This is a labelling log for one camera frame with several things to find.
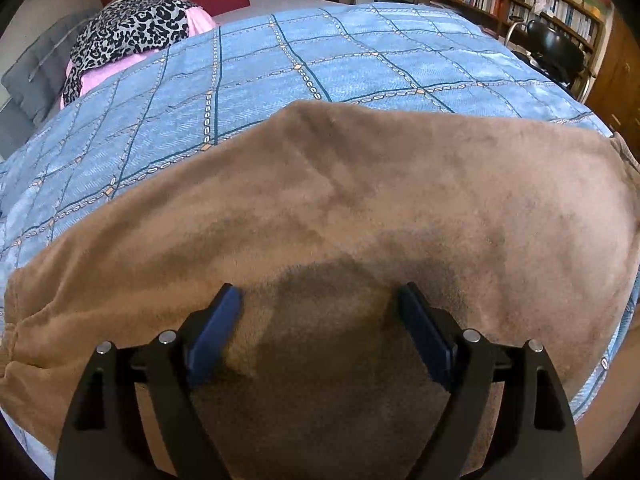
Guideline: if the brown fleece blanket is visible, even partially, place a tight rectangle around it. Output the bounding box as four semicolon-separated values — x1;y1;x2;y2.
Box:
0;100;640;480

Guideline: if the leopard print cloth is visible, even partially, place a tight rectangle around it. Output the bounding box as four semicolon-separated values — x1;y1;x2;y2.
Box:
62;0;202;106

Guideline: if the black office chair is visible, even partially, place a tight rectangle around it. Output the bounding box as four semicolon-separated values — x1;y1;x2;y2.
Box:
503;18;599;103

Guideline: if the blue checked bed cover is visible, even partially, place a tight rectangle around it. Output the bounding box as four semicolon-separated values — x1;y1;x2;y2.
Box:
0;2;640;471

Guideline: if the wooden cabinet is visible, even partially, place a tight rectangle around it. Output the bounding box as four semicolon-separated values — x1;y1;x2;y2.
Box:
584;5;640;137

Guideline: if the grey quilted cushion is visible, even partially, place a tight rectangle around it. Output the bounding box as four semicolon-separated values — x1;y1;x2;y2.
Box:
1;11;96;126

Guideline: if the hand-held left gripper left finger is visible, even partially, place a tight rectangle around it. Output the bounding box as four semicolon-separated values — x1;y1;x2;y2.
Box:
54;283;244;480

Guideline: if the pink pillow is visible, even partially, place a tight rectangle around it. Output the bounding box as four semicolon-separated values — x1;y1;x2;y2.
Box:
60;0;218;110

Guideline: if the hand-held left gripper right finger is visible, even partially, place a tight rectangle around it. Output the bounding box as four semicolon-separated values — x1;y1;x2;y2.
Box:
396;282;584;480

